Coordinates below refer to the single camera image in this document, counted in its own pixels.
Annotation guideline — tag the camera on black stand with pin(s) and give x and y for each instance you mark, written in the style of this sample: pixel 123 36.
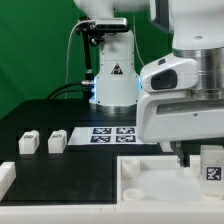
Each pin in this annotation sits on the camera on black stand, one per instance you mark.
pixel 90 43

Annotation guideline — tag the white U-shaped obstacle fence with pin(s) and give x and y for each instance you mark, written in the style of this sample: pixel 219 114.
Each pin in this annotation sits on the white U-shaped obstacle fence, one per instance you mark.
pixel 122 212

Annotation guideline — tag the white square tabletop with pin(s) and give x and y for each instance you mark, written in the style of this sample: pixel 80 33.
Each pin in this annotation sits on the white square tabletop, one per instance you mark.
pixel 161 178

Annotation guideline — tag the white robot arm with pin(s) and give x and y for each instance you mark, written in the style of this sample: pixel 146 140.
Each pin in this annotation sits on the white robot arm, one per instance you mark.
pixel 198 33

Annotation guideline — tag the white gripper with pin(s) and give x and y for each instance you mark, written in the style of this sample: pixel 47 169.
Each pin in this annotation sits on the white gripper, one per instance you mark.
pixel 167 111

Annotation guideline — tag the paper sheet with tags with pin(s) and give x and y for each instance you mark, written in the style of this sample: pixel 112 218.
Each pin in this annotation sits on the paper sheet with tags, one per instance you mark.
pixel 104 135

